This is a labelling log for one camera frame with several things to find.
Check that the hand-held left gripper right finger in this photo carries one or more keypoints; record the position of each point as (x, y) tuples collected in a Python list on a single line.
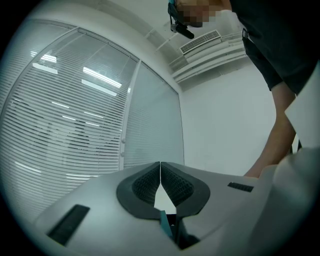
[(220, 200)]

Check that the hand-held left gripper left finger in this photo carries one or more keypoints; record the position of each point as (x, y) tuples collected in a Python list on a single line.
[(100, 212)]

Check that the person's right forearm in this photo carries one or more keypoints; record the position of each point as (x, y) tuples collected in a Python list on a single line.
[(277, 140)]

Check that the white door knob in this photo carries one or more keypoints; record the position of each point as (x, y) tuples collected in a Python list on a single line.
[(122, 154), (123, 141)]

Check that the wide window blind panel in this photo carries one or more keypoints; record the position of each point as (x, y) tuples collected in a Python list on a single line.
[(62, 125)]

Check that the narrow window blind panel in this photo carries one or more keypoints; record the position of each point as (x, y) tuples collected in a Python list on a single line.
[(155, 120)]

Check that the white ceiling pipes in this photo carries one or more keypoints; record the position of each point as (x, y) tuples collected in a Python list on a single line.
[(207, 65)]

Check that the white ceiling air vent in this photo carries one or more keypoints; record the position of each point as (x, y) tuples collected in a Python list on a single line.
[(200, 42)]

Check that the person's black shirt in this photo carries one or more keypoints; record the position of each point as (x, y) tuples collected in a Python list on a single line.
[(280, 37)]

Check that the person's head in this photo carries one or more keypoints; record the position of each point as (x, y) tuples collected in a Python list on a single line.
[(197, 12)]

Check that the black head-mounted camera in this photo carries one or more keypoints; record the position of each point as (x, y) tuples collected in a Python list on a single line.
[(181, 28)]

